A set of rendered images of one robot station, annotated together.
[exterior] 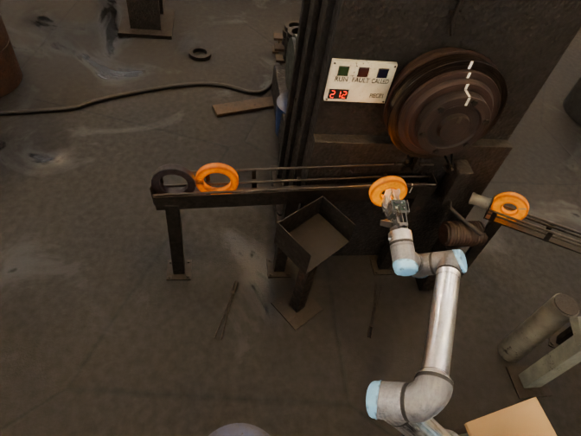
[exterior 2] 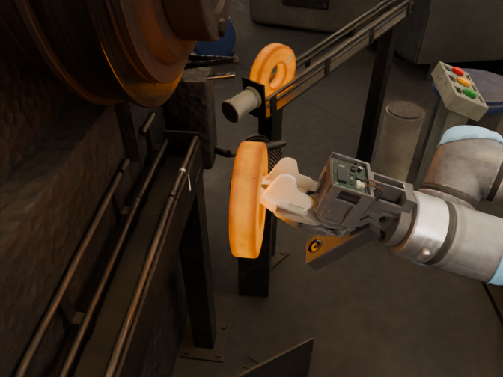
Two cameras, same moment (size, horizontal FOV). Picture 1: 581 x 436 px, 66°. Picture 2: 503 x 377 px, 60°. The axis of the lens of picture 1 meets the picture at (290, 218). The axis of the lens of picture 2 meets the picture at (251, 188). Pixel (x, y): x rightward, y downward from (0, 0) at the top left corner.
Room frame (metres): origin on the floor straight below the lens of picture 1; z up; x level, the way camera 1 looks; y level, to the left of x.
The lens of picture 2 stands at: (1.19, 0.04, 1.22)
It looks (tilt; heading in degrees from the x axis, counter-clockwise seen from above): 40 degrees down; 292
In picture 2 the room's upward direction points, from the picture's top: straight up
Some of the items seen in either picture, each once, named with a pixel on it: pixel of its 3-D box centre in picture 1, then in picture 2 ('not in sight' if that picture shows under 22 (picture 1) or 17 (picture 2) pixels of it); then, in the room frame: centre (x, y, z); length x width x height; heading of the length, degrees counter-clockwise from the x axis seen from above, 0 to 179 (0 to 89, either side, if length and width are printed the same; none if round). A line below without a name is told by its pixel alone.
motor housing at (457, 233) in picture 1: (447, 256); (256, 222); (1.54, -0.87, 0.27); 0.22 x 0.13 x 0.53; 105
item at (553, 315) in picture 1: (534, 330); (389, 173); (1.20, -1.29, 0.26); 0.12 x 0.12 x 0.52
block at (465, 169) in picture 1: (452, 182); (190, 119); (1.66, -0.74, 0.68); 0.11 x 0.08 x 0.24; 15
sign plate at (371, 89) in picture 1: (359, 81); not in sight; (1.60, -0.16, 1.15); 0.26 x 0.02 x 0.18; 105
